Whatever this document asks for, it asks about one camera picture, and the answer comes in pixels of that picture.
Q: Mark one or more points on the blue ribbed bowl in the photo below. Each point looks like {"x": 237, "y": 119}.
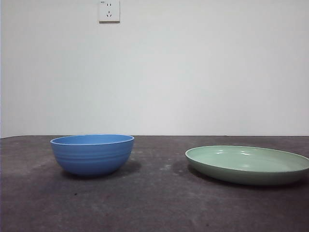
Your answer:
{"x": 91, "y": 159}

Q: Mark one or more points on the green round plate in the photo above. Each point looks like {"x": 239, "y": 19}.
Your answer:
{"x": 241, "y": 175}

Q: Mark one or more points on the white wall socket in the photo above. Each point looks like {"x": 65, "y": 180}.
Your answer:
{"x": 109, "y": 18}

